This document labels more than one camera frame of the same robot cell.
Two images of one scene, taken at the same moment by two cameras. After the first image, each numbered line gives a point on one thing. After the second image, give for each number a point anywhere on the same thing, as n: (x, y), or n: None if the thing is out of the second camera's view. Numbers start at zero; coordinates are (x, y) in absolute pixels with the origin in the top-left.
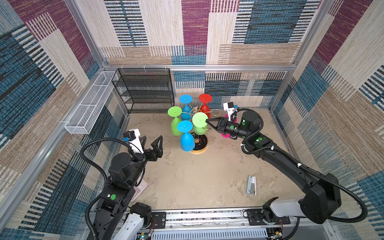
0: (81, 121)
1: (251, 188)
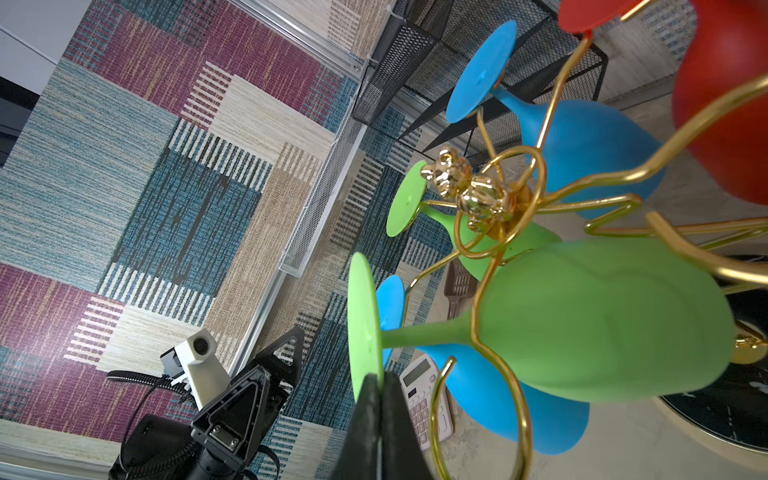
0: (349, 133)
1: None
